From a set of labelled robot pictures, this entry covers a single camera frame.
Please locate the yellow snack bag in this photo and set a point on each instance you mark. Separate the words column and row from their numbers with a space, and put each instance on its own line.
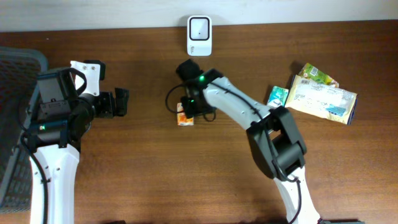
column 323, row 101

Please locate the orange Kleenex tissue pack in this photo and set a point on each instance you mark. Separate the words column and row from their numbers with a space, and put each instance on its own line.
column 182, row 119

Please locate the grey plastic mesh basket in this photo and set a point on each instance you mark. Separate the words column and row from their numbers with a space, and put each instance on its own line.
column 19, row 69

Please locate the white barcode scanner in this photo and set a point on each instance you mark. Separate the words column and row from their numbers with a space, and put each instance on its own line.
column 199, row 36

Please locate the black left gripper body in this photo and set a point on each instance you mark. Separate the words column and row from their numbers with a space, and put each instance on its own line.
column 109, row 104

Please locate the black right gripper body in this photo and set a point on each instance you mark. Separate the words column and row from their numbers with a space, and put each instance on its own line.
column 189, row 109

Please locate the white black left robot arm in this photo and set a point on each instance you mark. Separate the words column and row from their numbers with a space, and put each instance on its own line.
column 64, row 113

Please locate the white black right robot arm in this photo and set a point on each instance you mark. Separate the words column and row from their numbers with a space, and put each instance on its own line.
column 275, row 141

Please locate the green tea drink carton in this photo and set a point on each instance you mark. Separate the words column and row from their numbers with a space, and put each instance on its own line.
column 313, row 73

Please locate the teal Kleenex tissue pack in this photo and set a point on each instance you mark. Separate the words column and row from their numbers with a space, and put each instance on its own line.
column 277, row 97

